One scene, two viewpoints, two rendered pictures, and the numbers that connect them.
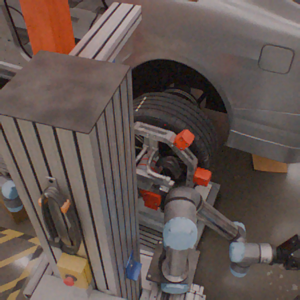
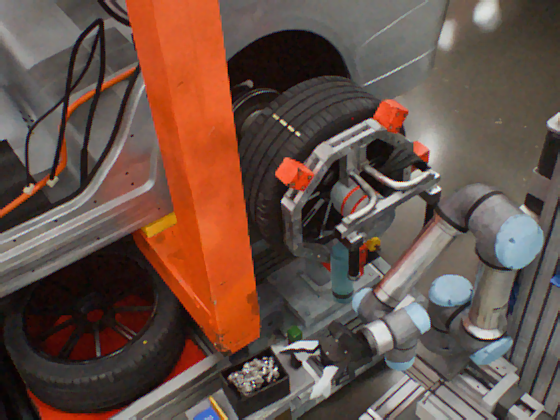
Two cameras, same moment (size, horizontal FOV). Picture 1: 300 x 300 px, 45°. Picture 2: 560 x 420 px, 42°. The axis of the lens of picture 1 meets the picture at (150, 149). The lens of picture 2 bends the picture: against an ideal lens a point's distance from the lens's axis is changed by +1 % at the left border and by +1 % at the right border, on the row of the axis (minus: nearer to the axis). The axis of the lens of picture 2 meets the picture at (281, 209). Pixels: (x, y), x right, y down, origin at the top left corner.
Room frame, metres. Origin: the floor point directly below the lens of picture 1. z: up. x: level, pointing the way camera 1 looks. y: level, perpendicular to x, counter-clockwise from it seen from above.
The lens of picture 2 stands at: (0.68, 1.63, 2.66)
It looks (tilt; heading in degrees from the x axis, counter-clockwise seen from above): 46 degrees down; 304
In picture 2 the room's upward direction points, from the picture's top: 5 degrees counter-clockwise
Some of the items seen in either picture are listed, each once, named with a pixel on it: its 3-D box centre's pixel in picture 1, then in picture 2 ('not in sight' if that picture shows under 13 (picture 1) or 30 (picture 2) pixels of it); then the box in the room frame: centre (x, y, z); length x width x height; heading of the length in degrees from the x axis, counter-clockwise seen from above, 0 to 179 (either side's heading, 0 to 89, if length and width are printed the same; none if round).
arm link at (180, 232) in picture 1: (177, 252); not in sight; (0.70, -0.10, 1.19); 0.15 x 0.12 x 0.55; 177
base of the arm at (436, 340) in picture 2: not in sight; (445, 324); (0.98, 0.36, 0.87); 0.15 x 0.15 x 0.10
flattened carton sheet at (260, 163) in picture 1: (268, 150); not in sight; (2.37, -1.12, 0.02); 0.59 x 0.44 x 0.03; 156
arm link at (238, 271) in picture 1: (240, 260); not in sight; (0.70, -0.37, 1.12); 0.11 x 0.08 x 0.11; 177
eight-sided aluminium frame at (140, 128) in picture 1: (153, 161); (349, 194); (1.49, -0.02, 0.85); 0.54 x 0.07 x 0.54; 66
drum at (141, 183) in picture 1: (148, 169); (362, 205); (1.42, 0.01, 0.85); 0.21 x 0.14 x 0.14; 156
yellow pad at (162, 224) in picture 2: not in sight; (154, 215); (2.16, 0.29, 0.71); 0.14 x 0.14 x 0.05; 66
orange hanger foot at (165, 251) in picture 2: not in sight; (177, 244); (2.00, 0.36, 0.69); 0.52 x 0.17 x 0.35; 156
